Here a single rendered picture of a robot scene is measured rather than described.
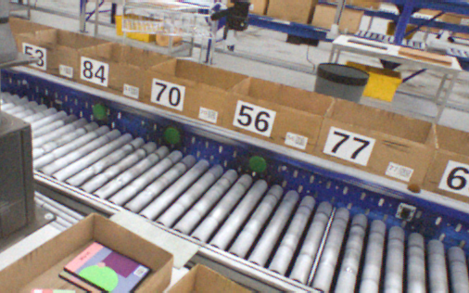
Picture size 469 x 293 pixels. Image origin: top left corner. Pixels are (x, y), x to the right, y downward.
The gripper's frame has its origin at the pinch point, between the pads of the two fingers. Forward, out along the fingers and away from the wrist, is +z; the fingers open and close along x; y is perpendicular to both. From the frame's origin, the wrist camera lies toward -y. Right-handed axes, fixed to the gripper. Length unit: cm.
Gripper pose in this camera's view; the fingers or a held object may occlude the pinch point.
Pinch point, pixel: (225, 47)
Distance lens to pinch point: 182.8
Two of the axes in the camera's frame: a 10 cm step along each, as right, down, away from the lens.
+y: 9.1, 2.8, -3.0
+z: -1.2, 8.8, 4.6
